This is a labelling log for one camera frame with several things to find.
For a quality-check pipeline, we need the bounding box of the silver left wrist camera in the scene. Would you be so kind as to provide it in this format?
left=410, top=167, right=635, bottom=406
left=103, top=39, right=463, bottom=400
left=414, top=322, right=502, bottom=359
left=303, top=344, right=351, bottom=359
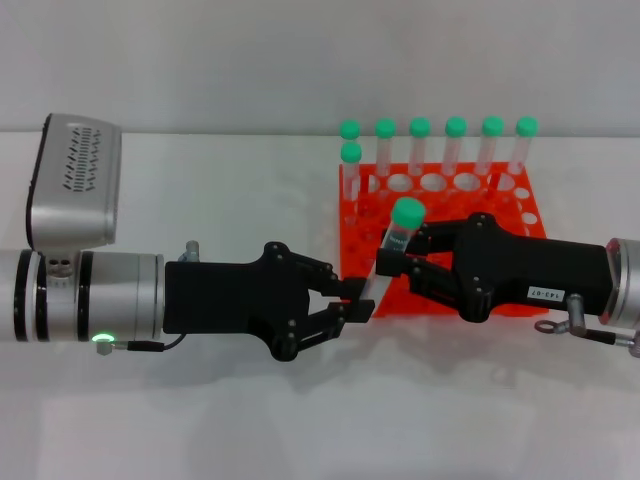
left=25, top=113, right=124, bottom=250

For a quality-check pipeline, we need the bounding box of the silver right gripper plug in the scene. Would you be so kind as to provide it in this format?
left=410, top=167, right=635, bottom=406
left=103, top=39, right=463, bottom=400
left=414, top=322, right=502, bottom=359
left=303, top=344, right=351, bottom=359
left=566, top=293, right=587, bottom=337

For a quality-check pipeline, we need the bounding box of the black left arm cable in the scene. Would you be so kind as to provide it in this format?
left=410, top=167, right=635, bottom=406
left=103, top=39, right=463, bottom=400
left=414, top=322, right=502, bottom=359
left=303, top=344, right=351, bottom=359
left=94, top=332, right=187, bottom=357

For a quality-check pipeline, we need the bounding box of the green capped test tube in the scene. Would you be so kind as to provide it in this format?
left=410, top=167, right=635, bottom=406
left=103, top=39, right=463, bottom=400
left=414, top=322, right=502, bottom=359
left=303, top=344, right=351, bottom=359
left=339, top=118, right=362, bottom=146
left=340, top=141, right=363, bottom=227
left=443, top=116, right=468, bottom=195
left=357, top=197, right=427, bottom=304
left=374, top=117, right=398, bottom=197
left=505, top=116, right=540, bottom=177
left=474, top=115, right=505, bottom=195
left=408, top=116, right=432, bottom=195

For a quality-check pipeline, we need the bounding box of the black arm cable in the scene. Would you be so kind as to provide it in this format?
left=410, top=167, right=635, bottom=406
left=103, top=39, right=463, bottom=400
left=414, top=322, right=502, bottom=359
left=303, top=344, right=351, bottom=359
left=94, top=332, right=187, bottom=357
left=533, top=319, right=640, bottom=359

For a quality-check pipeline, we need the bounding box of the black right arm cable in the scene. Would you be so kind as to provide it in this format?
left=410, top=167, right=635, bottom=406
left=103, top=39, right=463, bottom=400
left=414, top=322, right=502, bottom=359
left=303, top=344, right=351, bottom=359
left=533, top=319, right=640, bottom=359

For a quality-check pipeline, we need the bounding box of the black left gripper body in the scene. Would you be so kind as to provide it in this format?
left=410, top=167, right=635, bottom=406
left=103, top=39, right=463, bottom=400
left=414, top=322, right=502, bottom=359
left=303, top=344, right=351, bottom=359
left=162, top=241, right=315, bottom=362

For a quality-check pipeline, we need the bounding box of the orange test tube rack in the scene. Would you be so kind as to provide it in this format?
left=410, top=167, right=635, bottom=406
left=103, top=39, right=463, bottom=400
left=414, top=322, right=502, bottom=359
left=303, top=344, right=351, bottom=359
left=338, top=160, right=562, bottom=319

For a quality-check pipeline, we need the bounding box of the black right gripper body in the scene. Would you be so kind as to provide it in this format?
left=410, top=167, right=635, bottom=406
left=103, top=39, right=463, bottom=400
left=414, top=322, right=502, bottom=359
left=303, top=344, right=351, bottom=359
left=451, top=212, right=614, bottom=324

